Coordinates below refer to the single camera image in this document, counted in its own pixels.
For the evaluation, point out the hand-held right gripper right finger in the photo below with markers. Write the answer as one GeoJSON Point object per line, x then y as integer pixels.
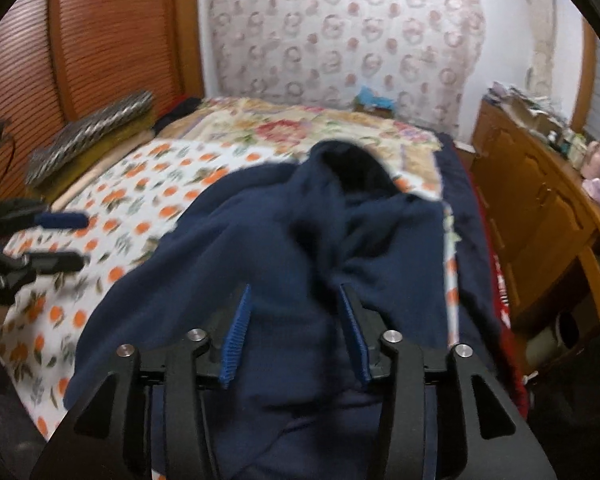
{"type": "Point", "coordinates": [355, 340]}

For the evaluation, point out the red cloth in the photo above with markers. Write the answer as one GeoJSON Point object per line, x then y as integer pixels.
{"type": "Point", "coordinates": [505, 310]}

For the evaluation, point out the blue crumpled cloth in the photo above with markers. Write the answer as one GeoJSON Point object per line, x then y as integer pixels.
{"type": "Point", "coordinates": [375, 97]}

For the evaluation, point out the orange flower print bedsheet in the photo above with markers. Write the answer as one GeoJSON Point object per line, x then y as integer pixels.
{"type": "Point", "coordinates": [130, 200]}

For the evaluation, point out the wooden dresser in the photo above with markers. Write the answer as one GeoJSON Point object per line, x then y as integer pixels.
{"type": "Point", "coordinates": [530, 200]}

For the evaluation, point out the pile of small dresser items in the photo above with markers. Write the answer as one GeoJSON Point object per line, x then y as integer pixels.
{"type": "Point", "coordinates": [530, 110]}

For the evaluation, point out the dark folded clothes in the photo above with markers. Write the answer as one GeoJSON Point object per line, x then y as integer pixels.
{"type": "Point", "coordinates": [180, 110]}

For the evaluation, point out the circle pattern wall cloth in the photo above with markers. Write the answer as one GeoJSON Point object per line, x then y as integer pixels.
{"type": "Point", "coordinates": [330, 35]}

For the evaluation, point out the navy t-shirt with orange print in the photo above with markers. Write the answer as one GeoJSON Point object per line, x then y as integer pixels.
{"type": "Point", "coordinates": [290, 240]}

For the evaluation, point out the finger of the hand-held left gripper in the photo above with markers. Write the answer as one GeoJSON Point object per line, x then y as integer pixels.
{"type": "Point", "coordinates": [55, 261]}
{"type": "Point", "coordinates": [62, 220]}

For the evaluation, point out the white cylindrical object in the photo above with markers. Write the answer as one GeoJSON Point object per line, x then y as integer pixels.
{"type": "Point", "coordinates": [555, 335]}

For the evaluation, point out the wooden louvered wardrobe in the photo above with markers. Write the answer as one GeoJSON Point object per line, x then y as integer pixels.
{"type": "Point", "coordinates": [105, 35]}

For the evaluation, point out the wooden window frame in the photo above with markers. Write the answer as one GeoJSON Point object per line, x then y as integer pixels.
{"type": "Point", "coordinates": [585, 75]}

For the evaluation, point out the pink figurine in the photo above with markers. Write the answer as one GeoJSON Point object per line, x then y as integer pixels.
{"type": "Point", "coordinates": [595, 160]}

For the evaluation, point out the dark patterned cushion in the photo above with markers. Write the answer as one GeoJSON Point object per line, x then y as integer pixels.
{"type": "Point", "coordinates": [90, 130]}

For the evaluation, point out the beige cushion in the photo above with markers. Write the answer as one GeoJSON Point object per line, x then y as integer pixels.
{"type": "Point", "coordinates": [80, 185]}

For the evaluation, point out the cream rose print quilt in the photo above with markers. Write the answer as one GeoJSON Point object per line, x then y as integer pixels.
{"type": "Point", "coordinates": [280, 130]}

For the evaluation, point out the navy blue blanket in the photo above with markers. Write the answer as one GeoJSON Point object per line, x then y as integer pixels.
{"type": "Point", "coordinates": [467, 210]}

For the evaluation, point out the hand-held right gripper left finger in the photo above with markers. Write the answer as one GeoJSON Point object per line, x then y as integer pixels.
{"type": "Point", "coordinates": [235, 340]}

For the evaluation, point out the yellow cushion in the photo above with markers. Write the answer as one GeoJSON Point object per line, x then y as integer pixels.
{"type": "Point", "coordinates": [125, 135]}

